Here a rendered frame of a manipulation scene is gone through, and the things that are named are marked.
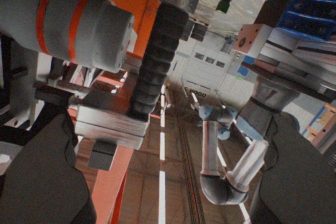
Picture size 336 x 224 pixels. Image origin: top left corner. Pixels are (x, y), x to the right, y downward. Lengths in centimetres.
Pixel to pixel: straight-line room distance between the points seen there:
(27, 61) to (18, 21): 9
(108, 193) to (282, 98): 116
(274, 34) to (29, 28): 58
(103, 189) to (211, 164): 75
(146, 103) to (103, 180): 109
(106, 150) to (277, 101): 58
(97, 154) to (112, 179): 103
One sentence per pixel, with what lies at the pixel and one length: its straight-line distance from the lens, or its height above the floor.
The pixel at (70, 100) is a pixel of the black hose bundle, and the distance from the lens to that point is 37.
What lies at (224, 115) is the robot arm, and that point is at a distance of 101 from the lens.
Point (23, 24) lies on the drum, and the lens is 38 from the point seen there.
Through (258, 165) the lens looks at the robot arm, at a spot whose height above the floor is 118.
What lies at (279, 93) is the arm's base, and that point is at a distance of 68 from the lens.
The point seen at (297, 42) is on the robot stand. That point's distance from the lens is 65.
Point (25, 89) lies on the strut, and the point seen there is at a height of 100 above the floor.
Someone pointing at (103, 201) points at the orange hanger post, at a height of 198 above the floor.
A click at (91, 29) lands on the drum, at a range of 33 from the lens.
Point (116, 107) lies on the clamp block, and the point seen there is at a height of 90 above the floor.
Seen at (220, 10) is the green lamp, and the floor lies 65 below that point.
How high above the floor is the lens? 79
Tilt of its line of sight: 21 degrees up
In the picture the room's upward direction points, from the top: 158 degrees counter-clockwise
